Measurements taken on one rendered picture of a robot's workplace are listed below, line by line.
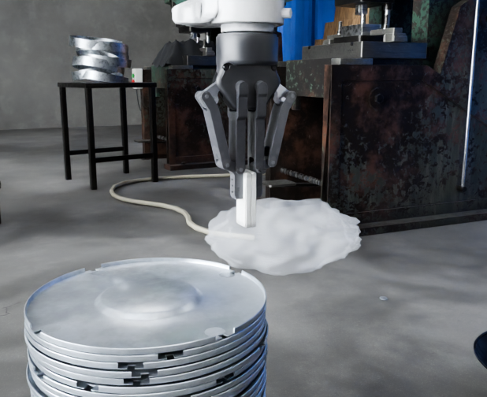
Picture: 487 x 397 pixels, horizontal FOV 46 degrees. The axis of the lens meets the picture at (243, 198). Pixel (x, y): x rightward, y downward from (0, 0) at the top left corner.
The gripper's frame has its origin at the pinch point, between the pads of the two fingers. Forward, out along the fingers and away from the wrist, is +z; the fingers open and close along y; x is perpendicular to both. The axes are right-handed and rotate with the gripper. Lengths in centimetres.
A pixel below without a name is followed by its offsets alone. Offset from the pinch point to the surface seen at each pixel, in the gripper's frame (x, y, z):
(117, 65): 244, 34, -22
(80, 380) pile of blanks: -8.2, -22.5, 16.2
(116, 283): 7.8, -15.4, 11.8
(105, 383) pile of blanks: -11.3, -20.5, 15.3
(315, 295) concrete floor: 61, 48, 42
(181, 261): 12.6, -4.8, 11.6
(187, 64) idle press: 287, 87, -24
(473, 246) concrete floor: 78, 122, 42
